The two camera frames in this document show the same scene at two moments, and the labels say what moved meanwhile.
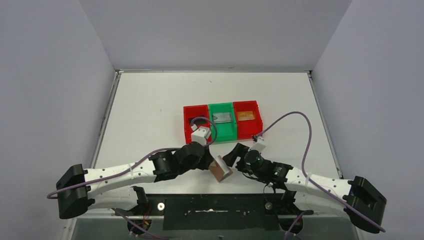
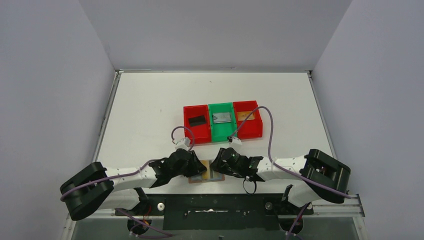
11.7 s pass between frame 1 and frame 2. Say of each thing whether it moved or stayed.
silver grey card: stayed
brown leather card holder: moved
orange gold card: stayed
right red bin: stayed
